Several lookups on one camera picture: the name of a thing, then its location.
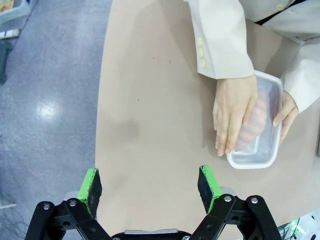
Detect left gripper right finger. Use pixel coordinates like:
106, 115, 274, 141
191, 164, 283, 240

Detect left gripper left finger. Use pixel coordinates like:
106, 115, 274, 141
24, 167, 113, 240

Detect green snack bag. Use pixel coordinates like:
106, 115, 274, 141
0, 0, 15, 12

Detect person left hand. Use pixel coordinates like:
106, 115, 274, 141
272, 90, 300, 145

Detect person right hand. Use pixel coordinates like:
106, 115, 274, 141
212, 74, 260, 157

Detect person left forearm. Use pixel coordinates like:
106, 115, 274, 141
281, 37, 320, 115

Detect golden croissant bread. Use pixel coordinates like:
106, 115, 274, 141
233, 88, 271, 152

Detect person right forearm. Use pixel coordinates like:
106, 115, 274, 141
187, 0, 256, 80

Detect clear plastic lidded containers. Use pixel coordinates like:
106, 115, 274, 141
226, 69, 285, 170

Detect person in beige jacket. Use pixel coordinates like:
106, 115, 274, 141
234, 0, 320, 46

